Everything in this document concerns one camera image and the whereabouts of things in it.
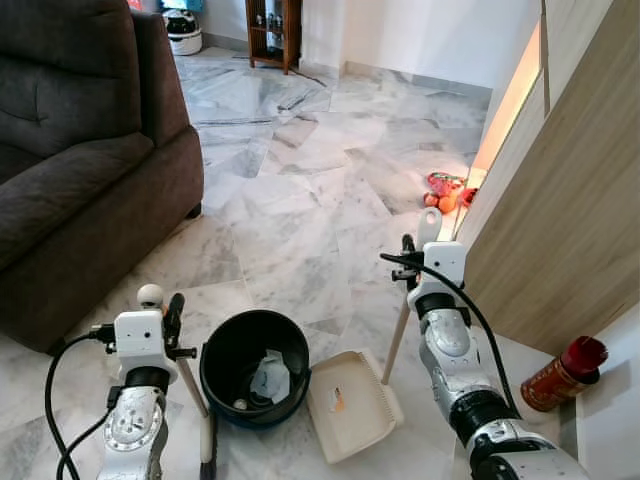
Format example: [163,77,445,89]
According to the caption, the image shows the wooden handled broom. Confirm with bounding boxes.
[137,284,219,480]

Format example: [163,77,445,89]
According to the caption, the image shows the cream plastic dustpan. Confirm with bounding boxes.
[307,208,444,464]

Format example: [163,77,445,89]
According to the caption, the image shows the black round bucket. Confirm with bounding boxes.
[199,310,312,429]

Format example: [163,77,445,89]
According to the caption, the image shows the red and orange toy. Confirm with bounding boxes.
[424,172,479,214]

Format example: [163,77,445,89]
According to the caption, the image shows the crumpled white paper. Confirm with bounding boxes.
[250,350,293,406]

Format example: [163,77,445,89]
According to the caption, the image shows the light wooden cabinet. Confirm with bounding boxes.
[455,0,640,356]

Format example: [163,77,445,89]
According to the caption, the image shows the red lidded canister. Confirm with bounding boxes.
[520,336,609,413]

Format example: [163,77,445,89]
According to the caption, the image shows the dark brown fabric sofa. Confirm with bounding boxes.
[0,0,206,353]

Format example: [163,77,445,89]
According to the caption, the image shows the small wooden shelf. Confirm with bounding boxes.
[245,0,303,74]

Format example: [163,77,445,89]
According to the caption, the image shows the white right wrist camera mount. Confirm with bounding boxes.
[422,241,468,296]

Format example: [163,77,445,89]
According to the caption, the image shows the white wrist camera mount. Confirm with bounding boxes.
[422,241,468,296]
[113,310,168,384]

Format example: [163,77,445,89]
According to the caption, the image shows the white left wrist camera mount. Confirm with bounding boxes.
[113,310,168,384]

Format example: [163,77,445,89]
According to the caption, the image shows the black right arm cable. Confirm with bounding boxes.
[380,252,521,416]

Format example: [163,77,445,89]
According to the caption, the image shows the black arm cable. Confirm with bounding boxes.
[380,252,521,416]
[44,325,116,480]

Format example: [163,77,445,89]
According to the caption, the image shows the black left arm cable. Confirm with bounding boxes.
[44,325,116,480]

